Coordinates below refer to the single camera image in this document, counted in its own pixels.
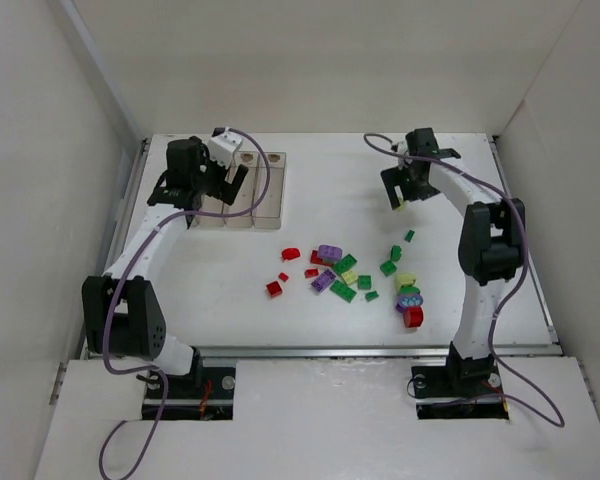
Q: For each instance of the clear container far right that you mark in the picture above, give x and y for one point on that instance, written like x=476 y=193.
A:
x=268 y=215

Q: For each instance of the yellow rounded lego brick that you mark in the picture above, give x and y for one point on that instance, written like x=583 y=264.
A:
x=404 y=279

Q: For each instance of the green lego brick tall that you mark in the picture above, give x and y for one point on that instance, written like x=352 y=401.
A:
x=396 y=253

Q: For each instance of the purple flat lego brick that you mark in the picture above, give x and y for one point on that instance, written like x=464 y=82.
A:
x=323 y=281

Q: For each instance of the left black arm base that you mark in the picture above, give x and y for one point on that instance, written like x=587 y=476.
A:
x=208 y=397

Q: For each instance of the small red lego brick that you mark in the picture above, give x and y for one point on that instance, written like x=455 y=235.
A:
x=310 y=273

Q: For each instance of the red flat lego brick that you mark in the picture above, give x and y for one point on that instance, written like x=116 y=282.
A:
x=316 y=260

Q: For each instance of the green lettered lego brick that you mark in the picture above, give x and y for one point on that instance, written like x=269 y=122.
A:
x=364 y=282

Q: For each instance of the green long lego brick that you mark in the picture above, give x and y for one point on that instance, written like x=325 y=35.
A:
x=343 y=291

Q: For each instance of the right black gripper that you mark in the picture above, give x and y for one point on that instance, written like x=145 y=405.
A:
x=408 y=179

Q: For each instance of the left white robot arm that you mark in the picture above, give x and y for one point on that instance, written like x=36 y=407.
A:
x=123 y=317

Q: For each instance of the yellow square lego brick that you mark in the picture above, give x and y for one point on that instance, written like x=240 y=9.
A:
x=349 y=277

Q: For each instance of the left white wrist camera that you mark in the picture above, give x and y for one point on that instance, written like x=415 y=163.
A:
x=222 y=146

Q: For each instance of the green square lego brick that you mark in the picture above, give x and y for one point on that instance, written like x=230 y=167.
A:
x=388 y=268

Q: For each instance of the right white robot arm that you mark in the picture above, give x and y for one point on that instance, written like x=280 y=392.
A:
x=490 y=251

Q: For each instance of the red round lego piece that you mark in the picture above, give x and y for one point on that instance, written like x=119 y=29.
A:
x=290 y=253

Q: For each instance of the tiny green lego piece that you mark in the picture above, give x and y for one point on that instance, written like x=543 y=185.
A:
x=371 y=295

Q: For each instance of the red slope lego brick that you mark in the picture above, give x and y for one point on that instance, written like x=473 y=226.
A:
x=274 y=289

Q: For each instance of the clear container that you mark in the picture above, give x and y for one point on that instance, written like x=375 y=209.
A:
x=200 y=215
x=268 y=215
x=214 y=212
x=244 y=198

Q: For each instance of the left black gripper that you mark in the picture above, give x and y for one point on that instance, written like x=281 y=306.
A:
x=219 y=179

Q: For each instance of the clear container far left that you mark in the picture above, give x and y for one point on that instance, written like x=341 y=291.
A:
x=200 y=215

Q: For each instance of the red cylinder lego brick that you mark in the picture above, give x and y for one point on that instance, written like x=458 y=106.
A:
x=413 y=317

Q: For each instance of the purple rounded lego brick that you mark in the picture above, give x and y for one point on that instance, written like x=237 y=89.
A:
x=329 y=253

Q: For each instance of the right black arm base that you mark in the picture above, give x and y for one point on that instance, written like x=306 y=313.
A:
x=439 y=397

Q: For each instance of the small green lego brick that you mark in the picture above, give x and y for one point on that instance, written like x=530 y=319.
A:
x=409 y=235

